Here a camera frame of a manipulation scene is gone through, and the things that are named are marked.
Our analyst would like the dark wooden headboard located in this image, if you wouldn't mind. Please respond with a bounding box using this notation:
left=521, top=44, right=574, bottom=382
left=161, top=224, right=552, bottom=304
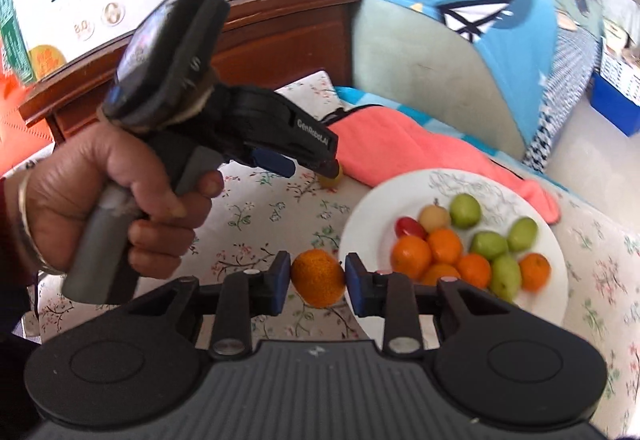
left=19, top=0, right=363, bottom=145

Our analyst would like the person's left hand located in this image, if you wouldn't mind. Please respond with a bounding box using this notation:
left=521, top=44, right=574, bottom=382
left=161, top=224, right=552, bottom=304
left=30, top=130, right=225, bottom=279

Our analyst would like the white plastic basket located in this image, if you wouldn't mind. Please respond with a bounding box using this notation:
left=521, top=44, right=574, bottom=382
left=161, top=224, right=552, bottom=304
left=597, top=34, right=640, bottom=103

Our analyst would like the person's left forearm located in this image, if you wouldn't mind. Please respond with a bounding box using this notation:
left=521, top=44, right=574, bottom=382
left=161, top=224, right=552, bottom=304
left=0, top=175, right=41, bottom=336

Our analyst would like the green jujube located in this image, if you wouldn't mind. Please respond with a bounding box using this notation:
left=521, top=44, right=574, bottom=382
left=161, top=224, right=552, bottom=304
left=489, top=254, right=522, bottom=303
left=507, top=217, right=539, bottom=253
left=449, top=193, right=482, bottom=229
left=469, top=231, right=509, bottom=262

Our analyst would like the floral tablecloth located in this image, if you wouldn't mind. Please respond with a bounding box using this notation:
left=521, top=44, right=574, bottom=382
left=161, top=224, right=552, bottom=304
left=30, top=70, right=640, bottom=421

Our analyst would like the checkered sofa cover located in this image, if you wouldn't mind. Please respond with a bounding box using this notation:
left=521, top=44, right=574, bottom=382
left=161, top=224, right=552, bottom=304
left=522, top=27, right=603, bottom=173

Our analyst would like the white plate with line drawing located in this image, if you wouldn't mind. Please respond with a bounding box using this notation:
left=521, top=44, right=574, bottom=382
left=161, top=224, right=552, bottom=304
left=339, top=168, right=569, bottom=341

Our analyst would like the blue plastic bin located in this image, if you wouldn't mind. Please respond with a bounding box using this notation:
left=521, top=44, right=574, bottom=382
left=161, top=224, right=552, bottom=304
left=590, top=70, right=640, bottom=138

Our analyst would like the red cherry tomato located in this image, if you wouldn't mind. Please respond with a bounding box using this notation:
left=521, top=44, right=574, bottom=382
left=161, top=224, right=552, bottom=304
left=394, top=216, right=427, bottom=241

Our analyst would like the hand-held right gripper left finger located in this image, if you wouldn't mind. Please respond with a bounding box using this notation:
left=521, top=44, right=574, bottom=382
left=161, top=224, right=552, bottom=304
left=127, top=251, right=292, bottom=361

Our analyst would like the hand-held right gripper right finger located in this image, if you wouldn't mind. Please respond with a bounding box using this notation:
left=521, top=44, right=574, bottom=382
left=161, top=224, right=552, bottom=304
left=346, top=252, right=526, bottom=357

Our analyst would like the metal bangle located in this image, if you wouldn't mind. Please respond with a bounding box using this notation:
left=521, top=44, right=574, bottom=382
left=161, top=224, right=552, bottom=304
left=16, top=167, right=68, bottom=277

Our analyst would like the pink cloth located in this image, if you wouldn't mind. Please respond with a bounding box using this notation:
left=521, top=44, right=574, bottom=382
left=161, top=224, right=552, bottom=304
left=320, top=104, right=560, bottom=225

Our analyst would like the brown longan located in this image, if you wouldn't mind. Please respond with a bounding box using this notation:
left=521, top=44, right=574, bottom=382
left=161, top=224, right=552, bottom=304
left=319, top=162, right=344, bottom=188
left=418, top=204, right=452, bottom=231

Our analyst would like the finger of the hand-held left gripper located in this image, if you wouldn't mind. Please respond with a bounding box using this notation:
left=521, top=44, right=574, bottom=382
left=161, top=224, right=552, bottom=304
left=252, top=146, right=296, bottom=177
left=270, top=102, right=341, bottom=175

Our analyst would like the orange box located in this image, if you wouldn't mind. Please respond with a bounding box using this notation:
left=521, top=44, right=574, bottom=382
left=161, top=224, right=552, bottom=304
left=0, top=70, right=56, bottom=178

